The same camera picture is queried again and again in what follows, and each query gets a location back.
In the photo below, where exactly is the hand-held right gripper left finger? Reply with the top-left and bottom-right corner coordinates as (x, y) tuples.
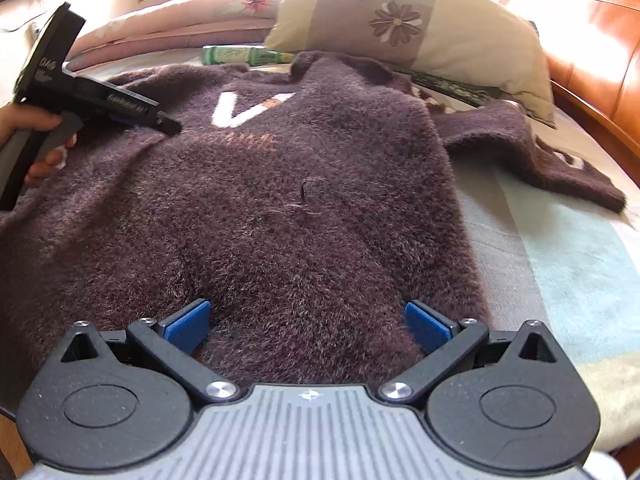
(50, 299), (242, 406)

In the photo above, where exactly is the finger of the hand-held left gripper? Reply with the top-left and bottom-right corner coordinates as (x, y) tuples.
(100, 84), (182, 136)

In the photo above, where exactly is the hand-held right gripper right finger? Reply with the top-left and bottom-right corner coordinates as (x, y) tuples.
(377, 302), (571, 405)

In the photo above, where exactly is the brown fuzzy sweater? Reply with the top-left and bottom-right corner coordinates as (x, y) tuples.
(0, 50), (628, 411)

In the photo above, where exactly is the person's left hand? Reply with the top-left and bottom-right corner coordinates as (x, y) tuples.
(0, 105), (78, 188)

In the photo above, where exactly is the folded pink floral quilt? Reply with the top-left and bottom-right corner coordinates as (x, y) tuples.
(65, 0), (286, 73)

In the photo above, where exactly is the green glass bottle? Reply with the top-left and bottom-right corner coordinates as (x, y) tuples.
(201, 45), (296, 67)

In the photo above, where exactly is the dark patterned flat case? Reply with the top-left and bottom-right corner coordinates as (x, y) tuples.
(410, 70), (501, 108)

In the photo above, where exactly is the floral patchwork pillow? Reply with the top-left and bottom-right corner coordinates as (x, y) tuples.
(262, 0), (556, 121)

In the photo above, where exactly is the wooden headboard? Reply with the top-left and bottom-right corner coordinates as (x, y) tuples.
(500, 0), (640, 161)

